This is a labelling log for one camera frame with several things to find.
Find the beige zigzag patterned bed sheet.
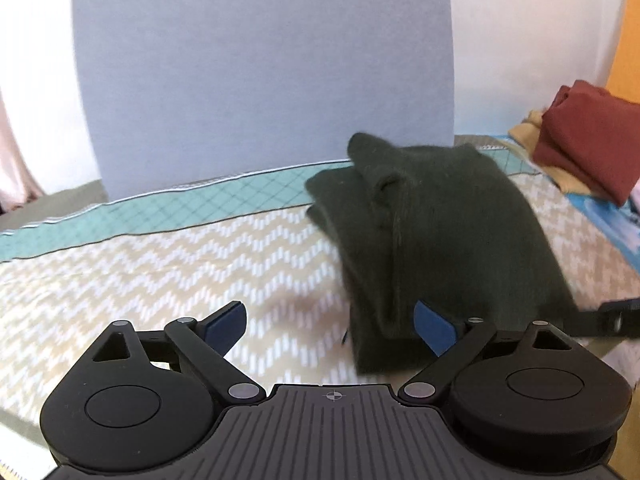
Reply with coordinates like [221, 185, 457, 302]
[0, 132, 640, 441]

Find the orange panel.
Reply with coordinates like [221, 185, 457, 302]
[606, 0, 640, 106]

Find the blue printed cloth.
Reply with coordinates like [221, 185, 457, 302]
[567, 191, 640, 256]

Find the grey-blue felt board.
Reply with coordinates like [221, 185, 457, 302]
[71, 0, 456, 201]

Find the folded red sweater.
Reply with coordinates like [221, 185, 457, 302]
[532, 80, 640, 207]

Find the dark green knit sweater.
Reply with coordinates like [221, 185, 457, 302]
[305, 131, 581, 376]

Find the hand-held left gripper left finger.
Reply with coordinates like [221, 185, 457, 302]
[87, 300, 267, 406]

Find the folded yellow knit sweater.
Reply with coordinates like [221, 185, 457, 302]
[509, 109, 596, 195]

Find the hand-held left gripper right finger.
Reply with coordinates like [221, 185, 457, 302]
[397, 300, 581, 406]

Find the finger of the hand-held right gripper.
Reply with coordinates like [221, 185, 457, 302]
[565, 297, 640, 339]

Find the pink curtain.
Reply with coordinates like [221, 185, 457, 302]
[0, 90, 43, 211]

